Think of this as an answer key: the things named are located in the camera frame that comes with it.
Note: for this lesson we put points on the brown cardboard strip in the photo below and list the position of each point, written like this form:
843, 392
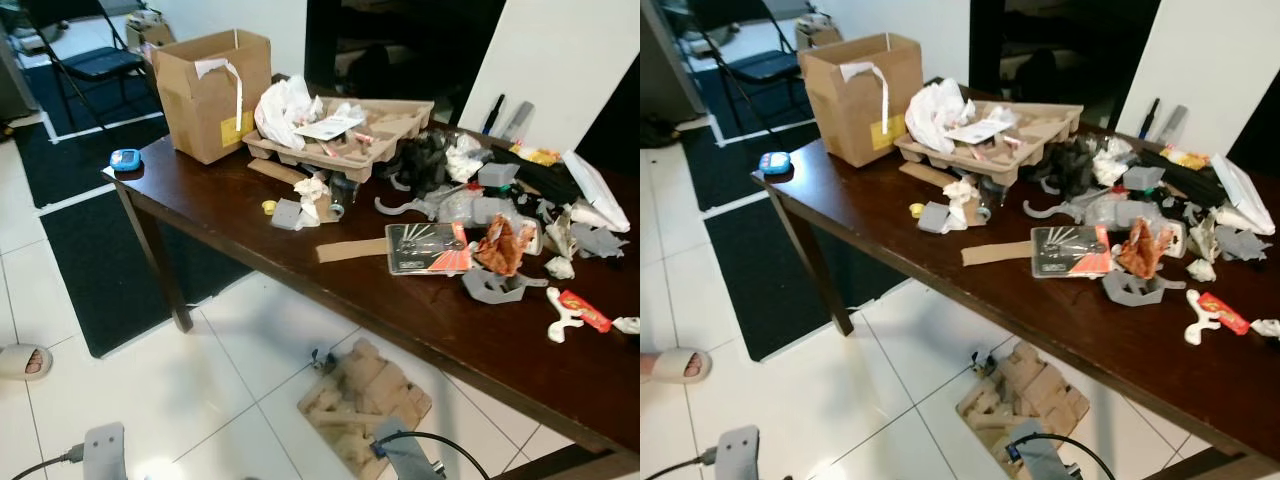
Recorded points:
997, 253
350, 250

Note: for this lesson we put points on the grey jagged plastic part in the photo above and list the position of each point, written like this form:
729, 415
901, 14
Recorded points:
597, 241
1242, 244

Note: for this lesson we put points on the flat white box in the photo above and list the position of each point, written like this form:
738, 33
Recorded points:
595, 190
1243, 193

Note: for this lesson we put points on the crumpled beige paper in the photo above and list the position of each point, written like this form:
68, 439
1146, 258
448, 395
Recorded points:
1201, 235
560, 232

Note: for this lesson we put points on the small crumpled white paper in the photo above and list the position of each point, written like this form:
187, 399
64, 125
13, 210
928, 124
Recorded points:
1200, 270
1266, 327
627, 325
559, 268

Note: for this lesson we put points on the red snack wrapper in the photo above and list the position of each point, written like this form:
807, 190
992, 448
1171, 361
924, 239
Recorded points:
588, 312
1226, 314

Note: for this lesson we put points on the long black plastic item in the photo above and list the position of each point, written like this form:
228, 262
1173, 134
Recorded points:
1188, 183
540, 180

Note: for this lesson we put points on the white forked plastic part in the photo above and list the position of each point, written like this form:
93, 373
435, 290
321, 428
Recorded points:
558, 325
1197, 328

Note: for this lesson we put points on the black floor rug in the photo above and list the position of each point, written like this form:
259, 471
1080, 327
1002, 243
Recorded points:
735, 165
70, 160
770, 280
110, 270

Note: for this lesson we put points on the black cabinet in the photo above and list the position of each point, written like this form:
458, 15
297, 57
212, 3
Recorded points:
1260, 150
620, 120

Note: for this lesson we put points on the beige slipper with foot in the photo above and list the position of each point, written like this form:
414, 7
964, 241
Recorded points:
680, 365
22, 362

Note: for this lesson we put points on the yellow snack wrapper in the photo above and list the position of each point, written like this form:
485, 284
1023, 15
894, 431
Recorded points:
536, 155
1185, 158

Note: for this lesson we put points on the crumpled orange-brown wrapper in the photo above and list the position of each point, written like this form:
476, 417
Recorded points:
1143, 250
503, 248

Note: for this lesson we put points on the small blue device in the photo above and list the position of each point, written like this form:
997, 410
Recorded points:
774, 162
125, 160

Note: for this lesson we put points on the small grey box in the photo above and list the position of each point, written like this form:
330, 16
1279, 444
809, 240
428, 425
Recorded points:
497, 175
1141, 178

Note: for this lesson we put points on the grey cabinet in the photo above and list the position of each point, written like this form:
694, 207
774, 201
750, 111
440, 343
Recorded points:
15, 85
668, 80

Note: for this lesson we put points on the grey marker pen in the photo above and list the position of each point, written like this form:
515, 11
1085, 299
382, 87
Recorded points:
1171, 123
520, 120

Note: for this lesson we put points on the clear bubble wrap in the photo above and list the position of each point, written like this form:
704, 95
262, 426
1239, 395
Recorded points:
468, 207
1112, 210

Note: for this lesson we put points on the black marker pen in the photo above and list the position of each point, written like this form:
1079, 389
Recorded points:
494, 114
1148, 117

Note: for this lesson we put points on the crumpled white tissue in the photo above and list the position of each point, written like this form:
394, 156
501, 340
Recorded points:
1001, 114
465, 158
1111, 160
352, 111

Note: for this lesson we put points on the black folding chair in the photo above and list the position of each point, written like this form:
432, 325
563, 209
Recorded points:
762, 65
100, 62

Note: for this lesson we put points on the clear package with orange card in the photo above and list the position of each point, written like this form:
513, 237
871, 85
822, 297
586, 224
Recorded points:
1065, 252
420, 250

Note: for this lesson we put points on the crumpled black plastic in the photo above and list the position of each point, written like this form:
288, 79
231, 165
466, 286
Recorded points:
1072, 165
428, 162

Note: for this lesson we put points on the grey curved plastic hook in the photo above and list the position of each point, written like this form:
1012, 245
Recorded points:
1048, 213
400, 211

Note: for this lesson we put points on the dark brown wooden table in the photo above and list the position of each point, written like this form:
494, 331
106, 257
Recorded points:
400, 320
1050, 330

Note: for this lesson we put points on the small brown cardboard box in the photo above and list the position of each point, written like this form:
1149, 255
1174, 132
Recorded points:
150, 32
817, 34

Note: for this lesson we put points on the beige moulded pulp tray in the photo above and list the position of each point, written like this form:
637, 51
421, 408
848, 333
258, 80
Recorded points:
385, 125
1040, 128

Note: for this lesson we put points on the flat brown cardboard piece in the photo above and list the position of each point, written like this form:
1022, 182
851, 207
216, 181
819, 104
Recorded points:
922, 173
275, 170

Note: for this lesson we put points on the grey foam block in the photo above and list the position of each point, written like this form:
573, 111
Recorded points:
933, 217
286, 215

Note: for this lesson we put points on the white plastic bag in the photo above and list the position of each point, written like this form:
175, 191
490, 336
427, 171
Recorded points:
282, 110
932, 112

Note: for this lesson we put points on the white printed paper card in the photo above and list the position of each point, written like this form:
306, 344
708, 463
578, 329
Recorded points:
330, 127
980, 130

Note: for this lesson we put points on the grey printed plastic bracket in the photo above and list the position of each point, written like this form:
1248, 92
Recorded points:
490, 287
1128, 289

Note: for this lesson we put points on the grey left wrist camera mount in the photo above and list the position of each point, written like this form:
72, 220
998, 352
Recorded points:
740, 455
105, 452

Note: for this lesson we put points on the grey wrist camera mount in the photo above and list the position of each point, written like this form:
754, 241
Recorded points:
1040, 458
105, 452
740, 455
408, 458

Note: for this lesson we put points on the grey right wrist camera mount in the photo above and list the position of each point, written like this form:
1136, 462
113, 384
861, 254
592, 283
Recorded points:
408, 458
1040, 458

